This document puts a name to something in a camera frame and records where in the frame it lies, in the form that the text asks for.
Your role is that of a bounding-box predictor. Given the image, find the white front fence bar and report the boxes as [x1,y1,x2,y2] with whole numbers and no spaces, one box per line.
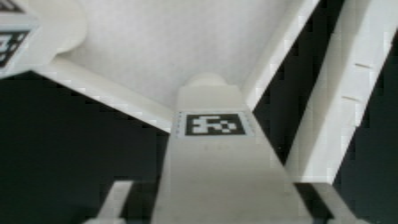
[286,0,398,183]

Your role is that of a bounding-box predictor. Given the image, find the white desk leg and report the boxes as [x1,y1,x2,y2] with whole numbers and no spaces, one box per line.
[151,73,313,224]
[0,0,87,79]

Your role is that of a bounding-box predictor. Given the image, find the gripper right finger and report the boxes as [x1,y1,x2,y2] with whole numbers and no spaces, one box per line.
[295,182,371,224]

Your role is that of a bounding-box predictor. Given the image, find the white desk top tray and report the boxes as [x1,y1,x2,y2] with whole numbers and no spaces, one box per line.
[37,0,320,131]

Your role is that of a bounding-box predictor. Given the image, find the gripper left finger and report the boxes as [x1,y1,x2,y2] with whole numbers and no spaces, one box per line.
[82,181,133,224]

